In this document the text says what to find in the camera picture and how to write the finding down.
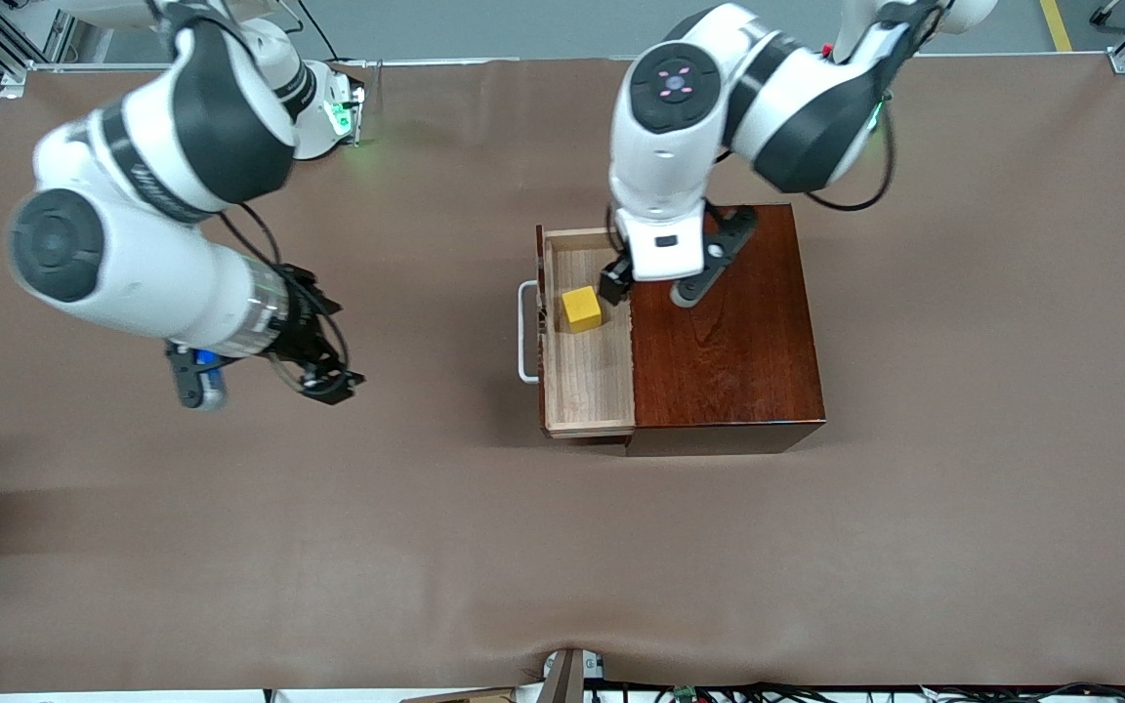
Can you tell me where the yellow block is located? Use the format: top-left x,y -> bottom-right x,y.
562,286 -> 604,335

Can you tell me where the brown table cover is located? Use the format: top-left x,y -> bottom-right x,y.
0,54 -> 1125,696

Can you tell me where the dark wooden drawer cabinet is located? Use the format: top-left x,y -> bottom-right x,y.
621,203 -> 828,458

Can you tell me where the black right base cable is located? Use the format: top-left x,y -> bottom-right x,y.
277,0 -> 351,65

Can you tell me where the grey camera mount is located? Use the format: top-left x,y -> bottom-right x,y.
535,647 -> 608,703

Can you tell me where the wooden drawer with white handle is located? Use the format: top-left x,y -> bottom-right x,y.
518,227 -> 638,439

